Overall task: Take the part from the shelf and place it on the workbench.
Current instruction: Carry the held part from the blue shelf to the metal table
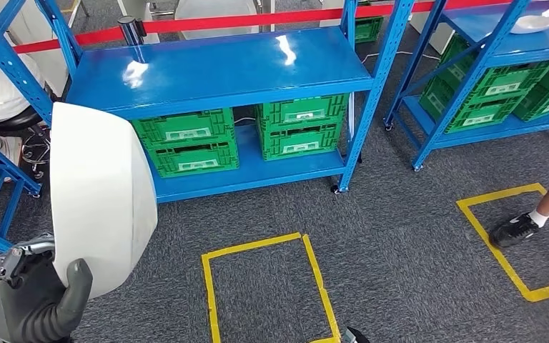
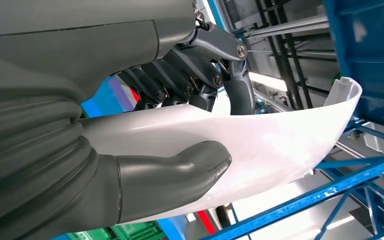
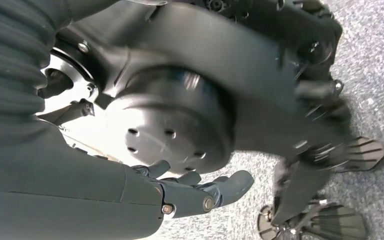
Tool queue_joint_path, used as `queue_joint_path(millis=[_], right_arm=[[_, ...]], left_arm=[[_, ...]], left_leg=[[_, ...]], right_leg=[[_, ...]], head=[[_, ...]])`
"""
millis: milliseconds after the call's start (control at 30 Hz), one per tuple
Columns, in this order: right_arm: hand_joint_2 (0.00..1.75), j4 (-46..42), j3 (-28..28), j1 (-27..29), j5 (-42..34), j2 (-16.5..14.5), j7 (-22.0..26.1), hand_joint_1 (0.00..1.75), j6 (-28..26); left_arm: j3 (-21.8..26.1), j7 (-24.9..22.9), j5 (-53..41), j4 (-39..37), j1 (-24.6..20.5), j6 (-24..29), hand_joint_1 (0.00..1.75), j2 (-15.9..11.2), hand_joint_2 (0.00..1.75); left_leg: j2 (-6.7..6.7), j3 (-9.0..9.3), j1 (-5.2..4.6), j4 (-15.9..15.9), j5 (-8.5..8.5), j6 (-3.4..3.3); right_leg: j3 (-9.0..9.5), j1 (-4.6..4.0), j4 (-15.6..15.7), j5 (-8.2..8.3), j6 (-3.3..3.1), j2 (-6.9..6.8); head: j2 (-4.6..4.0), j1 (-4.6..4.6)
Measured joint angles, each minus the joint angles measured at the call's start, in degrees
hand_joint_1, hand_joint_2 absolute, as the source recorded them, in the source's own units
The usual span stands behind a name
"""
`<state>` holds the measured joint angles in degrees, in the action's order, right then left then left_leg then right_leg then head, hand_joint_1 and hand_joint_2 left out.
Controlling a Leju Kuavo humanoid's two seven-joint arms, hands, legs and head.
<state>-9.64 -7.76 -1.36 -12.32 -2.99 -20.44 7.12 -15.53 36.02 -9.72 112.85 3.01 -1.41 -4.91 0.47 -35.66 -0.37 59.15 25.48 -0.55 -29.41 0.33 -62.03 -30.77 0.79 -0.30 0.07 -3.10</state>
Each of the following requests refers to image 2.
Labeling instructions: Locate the blue metal shelf rack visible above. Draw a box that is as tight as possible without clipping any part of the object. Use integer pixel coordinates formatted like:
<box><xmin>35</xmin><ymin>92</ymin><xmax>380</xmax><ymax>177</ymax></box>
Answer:
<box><xmin>51</xmin><ymin>0</ymin><xmax>384</xmax><ymax>240</ymax></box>

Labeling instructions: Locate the green plastic crate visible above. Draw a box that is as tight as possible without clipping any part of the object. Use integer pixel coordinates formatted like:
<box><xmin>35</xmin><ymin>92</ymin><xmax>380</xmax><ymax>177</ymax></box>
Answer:
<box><xmin>66</xmin><ymin>221</ymin><xmax>166</xmax><ymax>240</ymax></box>

